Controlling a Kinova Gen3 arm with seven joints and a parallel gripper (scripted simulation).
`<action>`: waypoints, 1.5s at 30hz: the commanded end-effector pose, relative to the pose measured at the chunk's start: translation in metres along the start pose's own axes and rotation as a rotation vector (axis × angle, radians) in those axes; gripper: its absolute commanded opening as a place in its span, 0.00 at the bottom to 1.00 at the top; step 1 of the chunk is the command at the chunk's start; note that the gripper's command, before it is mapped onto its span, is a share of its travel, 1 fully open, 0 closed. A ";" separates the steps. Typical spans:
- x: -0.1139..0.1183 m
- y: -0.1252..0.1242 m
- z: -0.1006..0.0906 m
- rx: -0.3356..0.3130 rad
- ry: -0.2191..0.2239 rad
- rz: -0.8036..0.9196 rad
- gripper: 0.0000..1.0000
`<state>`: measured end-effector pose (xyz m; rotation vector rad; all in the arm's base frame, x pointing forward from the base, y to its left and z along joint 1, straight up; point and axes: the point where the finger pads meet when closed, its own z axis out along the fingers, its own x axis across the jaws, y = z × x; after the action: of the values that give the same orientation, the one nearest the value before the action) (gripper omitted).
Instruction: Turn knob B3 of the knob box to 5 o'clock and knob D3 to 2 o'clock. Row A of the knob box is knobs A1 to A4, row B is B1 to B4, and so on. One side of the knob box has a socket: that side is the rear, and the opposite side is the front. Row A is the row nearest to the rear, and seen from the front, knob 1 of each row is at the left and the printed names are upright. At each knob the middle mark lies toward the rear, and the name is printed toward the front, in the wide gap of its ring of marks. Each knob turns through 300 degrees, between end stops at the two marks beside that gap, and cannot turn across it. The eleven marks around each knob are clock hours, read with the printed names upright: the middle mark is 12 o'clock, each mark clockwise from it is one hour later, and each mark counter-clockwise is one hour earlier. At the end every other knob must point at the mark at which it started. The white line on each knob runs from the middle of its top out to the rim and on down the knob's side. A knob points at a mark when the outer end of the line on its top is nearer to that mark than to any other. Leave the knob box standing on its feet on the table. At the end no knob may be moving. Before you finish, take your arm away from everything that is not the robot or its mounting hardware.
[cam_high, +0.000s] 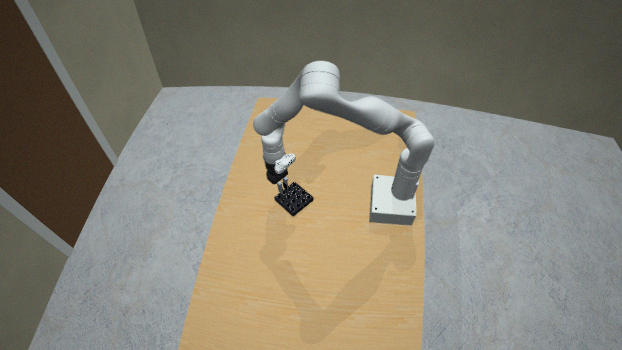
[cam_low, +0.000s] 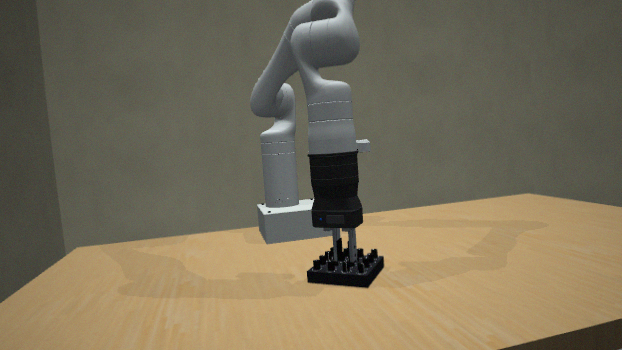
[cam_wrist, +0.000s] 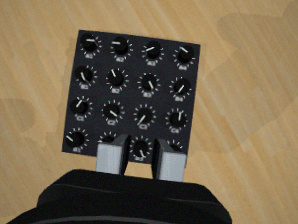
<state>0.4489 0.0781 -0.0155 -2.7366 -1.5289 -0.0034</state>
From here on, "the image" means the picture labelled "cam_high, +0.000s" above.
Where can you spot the black knob box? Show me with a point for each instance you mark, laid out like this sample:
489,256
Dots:
295,194

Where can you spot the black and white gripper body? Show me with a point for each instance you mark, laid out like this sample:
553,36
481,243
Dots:
282,162

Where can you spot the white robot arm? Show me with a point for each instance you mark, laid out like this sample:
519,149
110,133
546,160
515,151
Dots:
319,84

